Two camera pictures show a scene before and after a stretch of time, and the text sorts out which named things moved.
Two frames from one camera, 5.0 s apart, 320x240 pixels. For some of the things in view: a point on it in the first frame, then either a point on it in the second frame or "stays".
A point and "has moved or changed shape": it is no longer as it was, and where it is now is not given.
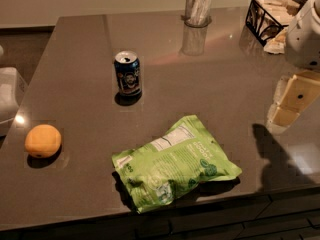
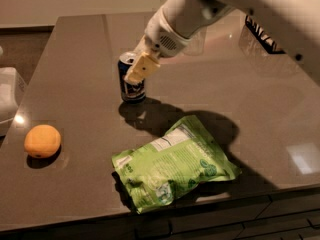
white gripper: x=304 y=40 → x=159 y=34
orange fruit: x=43 y=141 stays
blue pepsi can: x=128 y=75 has moved or changed shape
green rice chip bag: x=161 y=172 stays
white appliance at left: x=13 y=88 stays
